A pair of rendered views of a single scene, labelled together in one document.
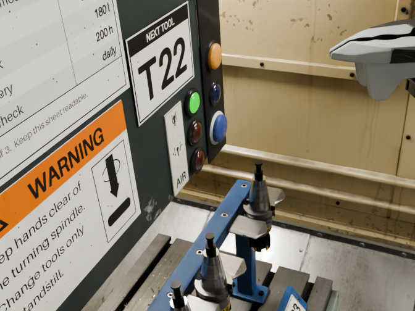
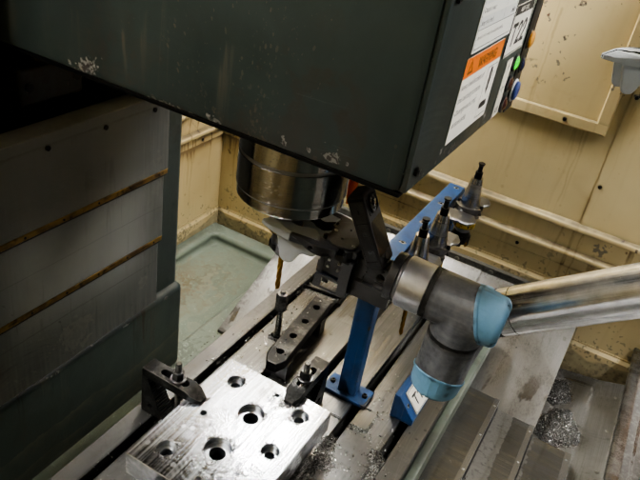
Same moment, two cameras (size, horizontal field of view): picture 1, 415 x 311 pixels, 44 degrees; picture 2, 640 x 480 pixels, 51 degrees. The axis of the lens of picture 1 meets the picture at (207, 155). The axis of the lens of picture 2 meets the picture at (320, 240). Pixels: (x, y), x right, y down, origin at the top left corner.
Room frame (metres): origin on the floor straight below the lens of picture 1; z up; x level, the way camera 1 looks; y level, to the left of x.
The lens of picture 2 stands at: (-0.55, 0.30, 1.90)
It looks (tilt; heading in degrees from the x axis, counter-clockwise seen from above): 31 degrees down; 357
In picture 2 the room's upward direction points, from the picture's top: 10 degrees clockwise
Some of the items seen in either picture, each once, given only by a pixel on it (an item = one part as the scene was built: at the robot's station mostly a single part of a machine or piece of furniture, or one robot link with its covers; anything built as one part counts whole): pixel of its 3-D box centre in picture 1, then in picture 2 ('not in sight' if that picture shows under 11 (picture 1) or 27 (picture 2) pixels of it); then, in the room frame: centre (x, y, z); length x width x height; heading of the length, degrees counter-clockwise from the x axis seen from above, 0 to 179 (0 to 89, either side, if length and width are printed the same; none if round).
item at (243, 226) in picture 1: (249, 227); (460, 217); (0.76, -0.07, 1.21); 0.07 x 0.05 x 0.01; 63
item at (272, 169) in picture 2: not in sight; (295, 156); (0.31, 0.31, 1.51); 0.16 x 0.16 x 0.12
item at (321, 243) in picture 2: not in sight; (320, 242); (0.25, 0.25, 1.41); 0.09 x 0.05 x 0.02; 79
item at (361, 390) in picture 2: not in sight; (360, 338); (0.49, 0.13, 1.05); 0.10 x 0.05 x 0.30; 63
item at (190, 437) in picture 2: not in sight; (233, 440); (0.27, 0.34, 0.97); 0.29 x 0.23 x 0.05; 153
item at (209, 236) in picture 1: (210, 244); (446, 205); (0.61, 0.01, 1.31); 0.02 x 0.02 x 0.03
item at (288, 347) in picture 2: not in sight; (297, 339); (0.60, 0.25, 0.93); 0.26 x 0.05 x 0.06; 158
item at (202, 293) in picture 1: (213, 287); (434, 247); (0.61, 0.01, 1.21); 0.06 x 0.06 x 0.03
